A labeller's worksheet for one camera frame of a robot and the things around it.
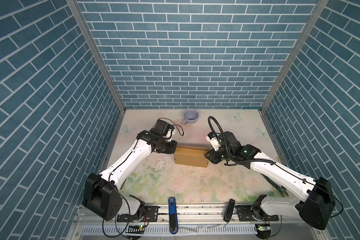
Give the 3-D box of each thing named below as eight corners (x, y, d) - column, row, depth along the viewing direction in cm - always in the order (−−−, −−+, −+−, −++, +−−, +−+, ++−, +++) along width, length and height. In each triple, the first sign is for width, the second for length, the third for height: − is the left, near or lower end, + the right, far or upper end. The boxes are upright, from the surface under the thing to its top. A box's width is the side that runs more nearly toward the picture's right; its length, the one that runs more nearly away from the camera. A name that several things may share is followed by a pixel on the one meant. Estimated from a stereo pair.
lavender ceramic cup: (180, 124, 112) (180, 119, 107) (187, 111, 122) (187, 105, 117) (194, 128, 110) (194, 122, 105) (199, 114, 119) (200, 108, 115)
